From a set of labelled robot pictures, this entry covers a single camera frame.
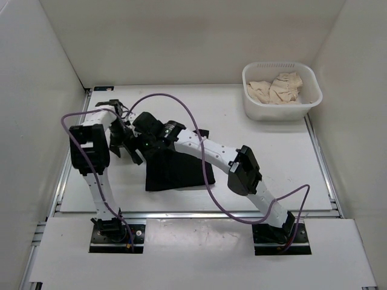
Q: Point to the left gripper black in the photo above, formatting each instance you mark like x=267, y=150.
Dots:
x=115, y=144

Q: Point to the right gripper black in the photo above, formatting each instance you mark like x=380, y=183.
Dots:
x=147, y=153

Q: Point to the black trousers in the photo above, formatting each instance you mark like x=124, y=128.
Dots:
x=171, y=169

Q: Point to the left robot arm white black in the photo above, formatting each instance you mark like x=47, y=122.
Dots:
x=104, y=130

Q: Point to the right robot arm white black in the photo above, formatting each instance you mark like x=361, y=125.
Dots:
x=240, y=165

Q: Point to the beige trousers in basket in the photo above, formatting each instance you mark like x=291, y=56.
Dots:
x=284, y=90

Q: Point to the black label sticker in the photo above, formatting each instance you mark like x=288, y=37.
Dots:
x=103, y=88

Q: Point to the white plastic basket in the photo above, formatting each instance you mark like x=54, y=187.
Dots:
x=309, y=96

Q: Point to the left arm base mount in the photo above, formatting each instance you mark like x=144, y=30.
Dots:
x=116, y=240

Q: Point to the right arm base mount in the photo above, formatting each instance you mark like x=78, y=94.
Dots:
x=266, y=243

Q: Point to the aluminium frame rail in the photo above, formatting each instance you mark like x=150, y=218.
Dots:
x=188, y=243

